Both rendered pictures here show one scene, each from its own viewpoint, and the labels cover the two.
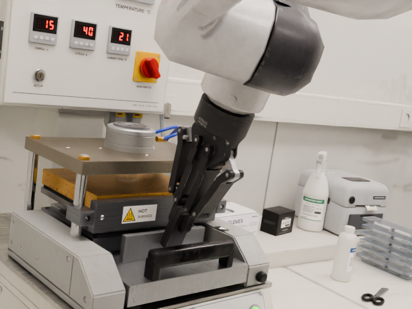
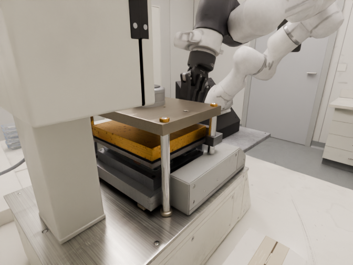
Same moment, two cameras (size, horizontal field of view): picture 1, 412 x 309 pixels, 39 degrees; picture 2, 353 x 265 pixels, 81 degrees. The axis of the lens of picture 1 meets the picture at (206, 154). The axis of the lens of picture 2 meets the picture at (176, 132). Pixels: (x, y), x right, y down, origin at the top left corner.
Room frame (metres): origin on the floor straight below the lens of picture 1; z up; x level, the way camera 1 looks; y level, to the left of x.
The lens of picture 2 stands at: (0.90, 0.58, 1.20)
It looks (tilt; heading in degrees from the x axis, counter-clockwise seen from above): 20 degrees down; 264
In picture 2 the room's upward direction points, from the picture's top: straight up
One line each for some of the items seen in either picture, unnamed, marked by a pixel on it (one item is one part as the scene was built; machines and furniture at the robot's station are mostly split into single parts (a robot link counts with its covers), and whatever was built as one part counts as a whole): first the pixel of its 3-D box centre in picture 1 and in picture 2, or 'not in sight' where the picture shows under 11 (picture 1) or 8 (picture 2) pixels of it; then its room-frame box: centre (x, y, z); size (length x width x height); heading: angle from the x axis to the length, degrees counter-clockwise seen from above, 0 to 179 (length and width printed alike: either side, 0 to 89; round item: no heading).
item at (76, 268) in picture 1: (62, 259); (214, 169); (0.77, 0.18, 0.97); 0.25 x 0.05 x 0.07; 43
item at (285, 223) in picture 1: (277, 220); not in sight; (1.69, -0.24, 0.83); 0.09 x 0.06 x 0.07; 141
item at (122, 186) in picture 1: (130, 175); (146, 121); (0.92, 0.12, 1.07); 0.22 x 0.17 x 0.10; 133
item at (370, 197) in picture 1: (341, 200); not in sight; (1.86, -0.46, 0.88); 0.25 x 0.20 x 0.17; 33
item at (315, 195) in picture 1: (316, 190); not in sight; (1.77, -0.36, 0.92); 0.09 x 0.08 x 0.25; 163
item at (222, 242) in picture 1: (192, 258); not in sight; (0.78, 0.00, 0.99); 0.15 x 0.02 x 0.04; 133
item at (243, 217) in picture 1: (216, 222); not in sight; (1.56, -0.06, 0.83); 0.23 x 0.12 x 0.07; 136
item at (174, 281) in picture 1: (135, 240); (163, 153); (0.88, 0.09, 0.97); 0.30 x 0.22 x 0.08; 43
